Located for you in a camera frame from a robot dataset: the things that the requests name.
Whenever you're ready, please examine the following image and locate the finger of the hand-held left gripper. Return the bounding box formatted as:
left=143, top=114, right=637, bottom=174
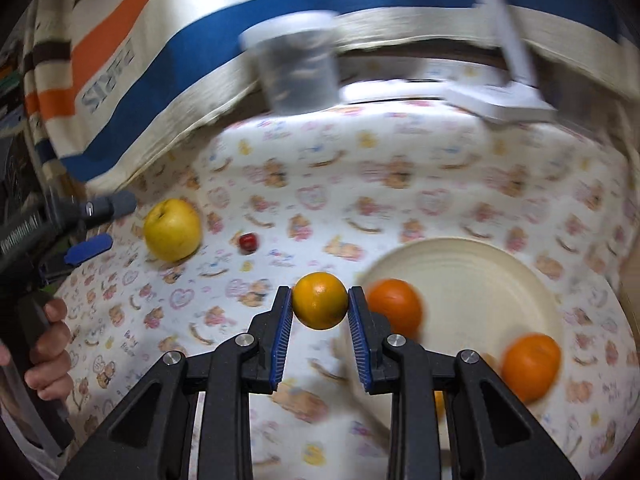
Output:
left=348, top=286, right=583, bottom=480
left=60, top=286, right=293, bottom=480
left=74, top=190, right=139, bottom=222
left=39, top=233, right=114, bottom=287

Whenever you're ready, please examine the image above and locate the large orange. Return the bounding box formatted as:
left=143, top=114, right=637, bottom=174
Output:
left=365, top=279, right=424, bottom=341

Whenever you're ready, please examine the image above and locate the yellow cherry tomato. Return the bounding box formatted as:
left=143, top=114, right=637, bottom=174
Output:
left=291, top=271, right=349, bottom=331

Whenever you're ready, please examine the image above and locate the yellow apple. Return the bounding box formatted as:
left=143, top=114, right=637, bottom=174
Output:
left=143, top=198, right=202, bottom=263

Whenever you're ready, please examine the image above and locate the cream round plate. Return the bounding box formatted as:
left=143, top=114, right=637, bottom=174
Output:
left=345, top=237, right=567, bottom=441

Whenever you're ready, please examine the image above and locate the small orange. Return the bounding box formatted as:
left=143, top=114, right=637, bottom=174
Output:
left=500, top=332, right=562, bottom=404

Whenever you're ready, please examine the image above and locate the person's left hand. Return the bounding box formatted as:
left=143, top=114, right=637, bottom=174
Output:
left=0, top=297, right=75, bottom=402

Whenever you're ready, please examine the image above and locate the bear printed cloth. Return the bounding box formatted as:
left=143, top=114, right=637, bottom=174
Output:
left=50, top=100, right=640, bottom=480

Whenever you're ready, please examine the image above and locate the striped cream cloth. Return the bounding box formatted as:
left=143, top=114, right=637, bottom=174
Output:
left=20, top=0, right=631, bottom=183

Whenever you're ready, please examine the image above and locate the clear plastic container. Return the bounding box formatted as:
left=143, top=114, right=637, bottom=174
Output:
left=240, top=10, right=342, bottom=116

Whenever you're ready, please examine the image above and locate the white flat object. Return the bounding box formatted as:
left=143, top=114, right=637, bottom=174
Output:
left=340, top=80, right=451, bottom=106

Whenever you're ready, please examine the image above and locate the white lamp base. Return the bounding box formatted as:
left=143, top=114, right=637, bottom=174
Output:
left=442, top=0, right=557, bottom=124

